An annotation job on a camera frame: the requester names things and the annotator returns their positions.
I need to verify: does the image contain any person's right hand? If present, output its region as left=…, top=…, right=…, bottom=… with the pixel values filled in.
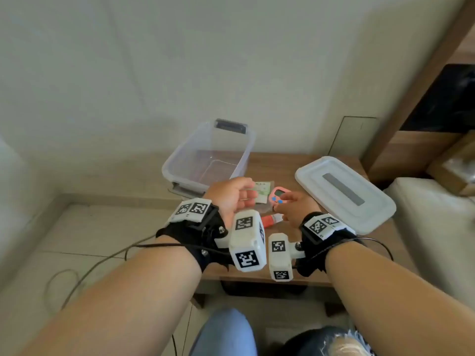
left=276, top=191, right=322, bottom=229

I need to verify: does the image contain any person's left hand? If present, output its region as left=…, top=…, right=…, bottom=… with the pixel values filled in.
left=202, top=177, right=259, bottom=226

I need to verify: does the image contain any person's left forearm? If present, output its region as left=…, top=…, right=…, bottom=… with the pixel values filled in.
left=20, top=244, right=203, bottom=356

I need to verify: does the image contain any person's right forearm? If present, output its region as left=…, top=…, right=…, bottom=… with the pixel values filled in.
left=324, top=241, right=475, bottom=356

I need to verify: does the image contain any small pink gadget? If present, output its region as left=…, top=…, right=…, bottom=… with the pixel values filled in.
left=269, top=186, right=286, bottom=209

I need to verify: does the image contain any green and white packet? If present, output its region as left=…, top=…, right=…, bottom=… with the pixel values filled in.
left=253, top=181, right=271, bottom=204

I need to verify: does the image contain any clear plastic bag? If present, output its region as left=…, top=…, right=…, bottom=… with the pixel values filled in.
left=252, top=180, right=277, bottom=215

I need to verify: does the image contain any wooden side table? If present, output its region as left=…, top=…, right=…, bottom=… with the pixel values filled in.
left=163, top=151, right=422, bottom=318

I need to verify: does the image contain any white right wrist marker plate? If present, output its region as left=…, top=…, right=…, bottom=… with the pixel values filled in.
left=299, top=214, right=356, bottom=240

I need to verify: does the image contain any white wrist marker plate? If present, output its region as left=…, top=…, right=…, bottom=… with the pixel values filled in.
left=165, top=198, right=212, bottom=223
left=299, top=214, right=356, bottom=240

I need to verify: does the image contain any clear plastic storage box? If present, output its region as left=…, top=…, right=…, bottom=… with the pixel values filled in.
left=161, top=118, right=256, bottom=199

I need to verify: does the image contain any white storage box lid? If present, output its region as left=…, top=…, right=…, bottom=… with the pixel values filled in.
left=295, top=156, right=397, bottom=236

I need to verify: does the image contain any white left wrist marker plate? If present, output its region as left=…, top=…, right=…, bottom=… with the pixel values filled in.
left=165, top=198, right=212, bottom=223

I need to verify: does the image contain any wooden cabinet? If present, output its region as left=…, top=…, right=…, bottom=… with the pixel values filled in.
left=361, top=0, right=475, bottom=186

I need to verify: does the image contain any person's light blue jeans leg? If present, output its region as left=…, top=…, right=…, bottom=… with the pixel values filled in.
left=189, top=308, right=259, bottom=356

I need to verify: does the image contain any person's dark ripped jeans leg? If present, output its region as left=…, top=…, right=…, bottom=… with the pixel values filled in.
left=280, top=325, right=376, bottom=356

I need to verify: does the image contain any white cushion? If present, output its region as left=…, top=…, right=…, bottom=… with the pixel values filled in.
left=382, top=177, right=475, bottom=321

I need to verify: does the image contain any cardboard box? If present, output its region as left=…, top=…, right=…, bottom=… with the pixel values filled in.
left=426, top=130, right=475, bottom=198

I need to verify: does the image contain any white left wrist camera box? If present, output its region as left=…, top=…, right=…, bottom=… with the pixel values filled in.
left=227, top=209, right=268, bottom=273

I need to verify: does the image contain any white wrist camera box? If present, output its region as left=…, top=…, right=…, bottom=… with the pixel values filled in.
left=227, top=209, right=268, bottom=273
left=267, top=233, right=306, bottom=282

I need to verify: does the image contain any black left wrist strap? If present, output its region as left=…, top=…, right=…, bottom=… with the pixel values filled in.
left=155, top=203, right=229, bottom=273

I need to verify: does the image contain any black wrist strap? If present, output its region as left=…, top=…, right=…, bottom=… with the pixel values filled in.
left=155, top=203, right=229, bottom=273
left=296, top=212, right=366, bottom=277

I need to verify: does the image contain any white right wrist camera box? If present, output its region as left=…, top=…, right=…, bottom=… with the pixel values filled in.
left=267, top=233, right=306, bottom=282

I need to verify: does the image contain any black right wrist strap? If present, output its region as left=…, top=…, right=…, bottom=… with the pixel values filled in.
left=296, top=212, right=366, bottom=277

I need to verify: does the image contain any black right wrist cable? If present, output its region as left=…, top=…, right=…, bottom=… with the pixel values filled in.
left=354, top=236, right=395, bottom=262

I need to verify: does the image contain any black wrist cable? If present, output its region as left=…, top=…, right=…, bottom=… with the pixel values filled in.
left=44, top=234, right=186, bottom=317
left=354, top=236, right=395, bottom=262

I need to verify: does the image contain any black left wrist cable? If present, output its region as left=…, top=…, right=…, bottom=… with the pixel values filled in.
left=44, top=234, right=186, bottom=317

